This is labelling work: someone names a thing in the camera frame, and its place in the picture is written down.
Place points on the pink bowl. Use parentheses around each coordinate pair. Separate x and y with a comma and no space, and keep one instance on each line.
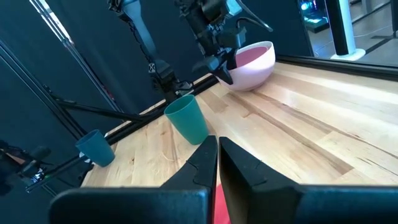
(255,67)

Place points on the black diagonal frame brace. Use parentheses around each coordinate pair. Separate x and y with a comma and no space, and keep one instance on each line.
(99,110)

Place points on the black camera on mount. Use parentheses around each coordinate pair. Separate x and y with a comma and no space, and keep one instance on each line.
(28,168)

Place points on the teal green plastic cup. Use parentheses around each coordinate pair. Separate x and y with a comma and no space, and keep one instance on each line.
(188,119)

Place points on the computer with blue lights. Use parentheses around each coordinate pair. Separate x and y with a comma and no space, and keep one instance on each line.
(312,14)

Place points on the silver aluminium frame post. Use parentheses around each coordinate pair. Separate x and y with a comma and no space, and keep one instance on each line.
(71,46)

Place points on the black frame post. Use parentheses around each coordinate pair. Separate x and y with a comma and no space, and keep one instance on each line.
(40,90)

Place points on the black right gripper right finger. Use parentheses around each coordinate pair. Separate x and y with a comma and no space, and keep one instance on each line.
(264,202)

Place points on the blue plastic cup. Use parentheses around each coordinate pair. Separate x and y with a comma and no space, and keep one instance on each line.
(96,149)

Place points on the black and white pillar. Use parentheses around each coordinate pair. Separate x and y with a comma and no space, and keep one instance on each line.
(340,28)

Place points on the red bowl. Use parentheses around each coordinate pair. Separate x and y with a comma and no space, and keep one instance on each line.
(220,208)

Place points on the black table edge rail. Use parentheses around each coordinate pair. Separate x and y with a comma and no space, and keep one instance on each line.
(342,67)

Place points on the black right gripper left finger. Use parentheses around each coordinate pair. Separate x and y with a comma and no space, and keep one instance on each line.
(186,202)

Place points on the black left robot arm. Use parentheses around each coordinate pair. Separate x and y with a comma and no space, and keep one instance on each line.
(140,28)

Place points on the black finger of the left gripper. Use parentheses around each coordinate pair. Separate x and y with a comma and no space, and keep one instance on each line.
(219,67)
(233,59)

